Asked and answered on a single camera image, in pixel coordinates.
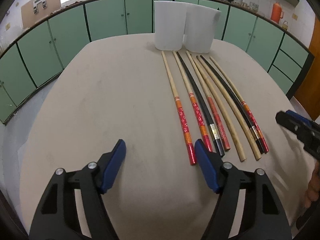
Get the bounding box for red-end bamboo chopstick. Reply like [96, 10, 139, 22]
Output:
[161, 51, 197, 166]
[209, 56, 269, 153]
[172, 51, 213, 152]

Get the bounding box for plain bamboo chopstick long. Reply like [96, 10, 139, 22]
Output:
[196, 55, 262, 161]

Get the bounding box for plain bamboo chopstick short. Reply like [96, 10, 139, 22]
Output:
[192, 56, 246, 161]

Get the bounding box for red-brown handle bamboo chopstick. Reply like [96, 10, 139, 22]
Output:
[186, 51, 231, 151]

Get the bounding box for person's right hand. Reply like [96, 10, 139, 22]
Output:
[304, 161, 320, 208]

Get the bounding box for brown wooden door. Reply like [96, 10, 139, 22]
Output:
[295, 18, 320, 120]

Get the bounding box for small glass jar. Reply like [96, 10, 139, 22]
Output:
[282, 21, 289, 30]

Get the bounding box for orange thermos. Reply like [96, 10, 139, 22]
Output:
[270, 2, 284, 24]

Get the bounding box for patterned ceramic canister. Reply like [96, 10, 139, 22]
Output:
[249, 2, 259, 12]

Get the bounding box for white double utensil holder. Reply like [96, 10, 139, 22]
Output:
[154, 1, 221, 54]

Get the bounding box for green lower cabinets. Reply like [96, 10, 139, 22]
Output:
[1, 0, 314, 123]

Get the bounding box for brown water purifier box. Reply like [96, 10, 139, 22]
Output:
[21, 0, 61, 29]

